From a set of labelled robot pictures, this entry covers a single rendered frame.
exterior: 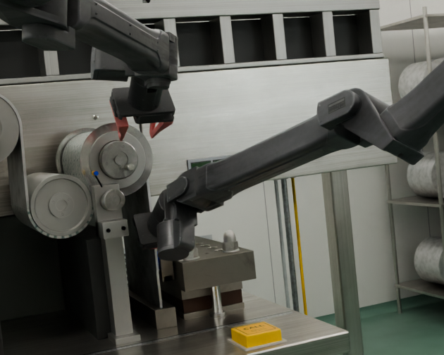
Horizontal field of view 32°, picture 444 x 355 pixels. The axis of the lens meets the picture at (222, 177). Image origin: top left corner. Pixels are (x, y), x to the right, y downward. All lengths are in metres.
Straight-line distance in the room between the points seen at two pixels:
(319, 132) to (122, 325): 0.59
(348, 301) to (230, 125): 0.71
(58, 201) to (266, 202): 3.18
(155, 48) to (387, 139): 0.36
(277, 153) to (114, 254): 0.44
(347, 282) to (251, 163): 1.15
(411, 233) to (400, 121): 4.13
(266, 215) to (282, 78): 2.63
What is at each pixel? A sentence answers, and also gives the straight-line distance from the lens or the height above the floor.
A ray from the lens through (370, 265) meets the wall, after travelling 5.02.
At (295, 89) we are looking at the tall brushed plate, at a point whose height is 1.37.
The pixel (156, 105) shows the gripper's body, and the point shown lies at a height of 1.34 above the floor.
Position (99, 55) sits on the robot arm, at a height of 1.43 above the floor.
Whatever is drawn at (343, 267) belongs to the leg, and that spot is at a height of 0.84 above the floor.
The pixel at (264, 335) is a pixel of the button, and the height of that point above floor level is 0.92.
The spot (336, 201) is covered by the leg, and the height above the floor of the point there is 1.04.
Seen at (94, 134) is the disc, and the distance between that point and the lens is 1.52.
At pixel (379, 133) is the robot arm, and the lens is 1.07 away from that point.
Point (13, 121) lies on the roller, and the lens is 1.50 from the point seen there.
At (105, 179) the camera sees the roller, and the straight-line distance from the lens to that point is 1.52.
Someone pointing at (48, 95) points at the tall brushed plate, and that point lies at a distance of 1.84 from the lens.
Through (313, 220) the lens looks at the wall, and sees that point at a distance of 4.77.
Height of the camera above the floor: 1.29
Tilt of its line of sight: 4 degrees down
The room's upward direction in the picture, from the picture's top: 6 degrees counter-clockwise
